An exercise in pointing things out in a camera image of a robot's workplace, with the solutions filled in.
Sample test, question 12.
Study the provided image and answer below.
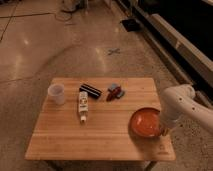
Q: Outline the orange ceramic bowl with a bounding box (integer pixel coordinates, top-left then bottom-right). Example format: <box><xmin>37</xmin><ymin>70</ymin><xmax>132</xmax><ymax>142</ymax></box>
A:
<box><xmin>129</xmin><ymin>107</ymin><xmax>161</xmax><ymax>138</ymax></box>

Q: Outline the red and blue toy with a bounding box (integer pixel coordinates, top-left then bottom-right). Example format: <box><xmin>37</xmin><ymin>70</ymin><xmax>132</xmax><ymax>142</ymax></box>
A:
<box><xmin>106</xmin><ymin>83</ymin><xmax>125</xmax><ymax>101</ymax></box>

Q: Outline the translucent plastic cup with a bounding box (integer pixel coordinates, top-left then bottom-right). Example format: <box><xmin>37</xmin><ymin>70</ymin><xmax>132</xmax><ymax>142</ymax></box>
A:
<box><xmin>48</xmin><ymin>84</ymin><xmax>65</xmax><ymax>105</ymax></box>

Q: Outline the black rectangular box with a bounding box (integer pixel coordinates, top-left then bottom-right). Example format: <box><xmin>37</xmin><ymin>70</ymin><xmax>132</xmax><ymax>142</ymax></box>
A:
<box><xmin>79</xmin><ymin>84</ymin><xmax>102</xmax><ymax>99</ymax></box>

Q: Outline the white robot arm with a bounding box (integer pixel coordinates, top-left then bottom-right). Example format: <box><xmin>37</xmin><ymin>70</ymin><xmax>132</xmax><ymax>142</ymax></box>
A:
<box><xmin>159</xmin><ymin>84</ymin><xmax>213</xmax><ymax>134</ymax></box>

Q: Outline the wooden folding table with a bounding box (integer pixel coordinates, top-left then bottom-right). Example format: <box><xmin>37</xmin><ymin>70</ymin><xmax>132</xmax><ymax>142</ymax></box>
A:
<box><xmin>25</xmin><ymin>78</ymin><xmax>176</xmax><ymax>162</ymax></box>

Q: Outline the white tube bottle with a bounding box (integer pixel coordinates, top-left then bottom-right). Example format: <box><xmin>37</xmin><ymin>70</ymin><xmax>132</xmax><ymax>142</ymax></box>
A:
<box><xmin>78</xmin><ymin>91</ymin><xmax>89</xmax><ymax>123</ymax></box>

